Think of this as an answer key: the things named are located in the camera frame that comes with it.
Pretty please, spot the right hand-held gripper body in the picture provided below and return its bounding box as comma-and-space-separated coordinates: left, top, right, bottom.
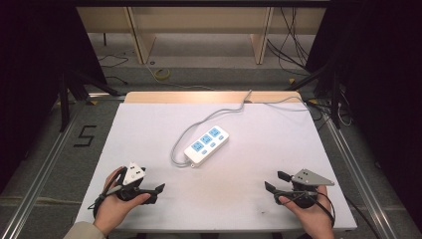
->
273, 168, 335, 210

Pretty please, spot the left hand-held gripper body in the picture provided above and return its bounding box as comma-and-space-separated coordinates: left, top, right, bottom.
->
113, 161, 157, 203

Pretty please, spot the person's right hand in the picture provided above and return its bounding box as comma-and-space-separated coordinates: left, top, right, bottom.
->
278, 184, 335, 239

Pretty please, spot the person's left hand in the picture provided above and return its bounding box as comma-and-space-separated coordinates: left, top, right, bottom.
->
93, 166, 152, 238

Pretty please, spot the white table mat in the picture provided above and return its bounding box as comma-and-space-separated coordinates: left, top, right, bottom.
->
75, 102, 358, 233

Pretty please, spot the white power strip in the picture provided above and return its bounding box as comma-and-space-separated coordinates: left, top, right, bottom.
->
183, 124, 230, 169

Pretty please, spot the black metal stand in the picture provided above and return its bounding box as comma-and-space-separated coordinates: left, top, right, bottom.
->
57, 65, 121, 133
284, 58, 343, 130

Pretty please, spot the yellow tape roll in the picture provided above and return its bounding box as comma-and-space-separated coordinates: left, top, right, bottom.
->
154, 67, 172, 81

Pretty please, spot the black curtain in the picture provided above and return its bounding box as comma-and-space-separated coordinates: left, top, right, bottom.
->
0, 0, 107, 195
305, 0, 422, 230

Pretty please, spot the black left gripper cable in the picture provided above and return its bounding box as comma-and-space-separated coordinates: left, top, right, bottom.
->
87, 166, 128, 219

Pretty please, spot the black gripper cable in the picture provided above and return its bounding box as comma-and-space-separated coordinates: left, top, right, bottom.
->
274, 189, 336, 228
87, 166, 128, 219

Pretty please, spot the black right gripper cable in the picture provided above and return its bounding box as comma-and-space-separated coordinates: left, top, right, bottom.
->
274, 189, 336, 228

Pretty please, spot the aluminium floor rail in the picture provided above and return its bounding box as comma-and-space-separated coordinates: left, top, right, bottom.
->
322, 114, 399, 239
0, 99, 88, 239

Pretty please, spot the grey power strip cable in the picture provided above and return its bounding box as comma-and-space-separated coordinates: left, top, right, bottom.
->
170, 89, 311, 167

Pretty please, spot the thin black floor cable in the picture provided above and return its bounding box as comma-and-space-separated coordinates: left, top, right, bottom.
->
97, 54, 129, 86

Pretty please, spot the bundle of black cables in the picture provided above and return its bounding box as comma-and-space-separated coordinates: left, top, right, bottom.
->
266, 6, 321, 78

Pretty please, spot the light wooden desk frame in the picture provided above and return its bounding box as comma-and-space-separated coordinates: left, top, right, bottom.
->
76, 6, 328, 66

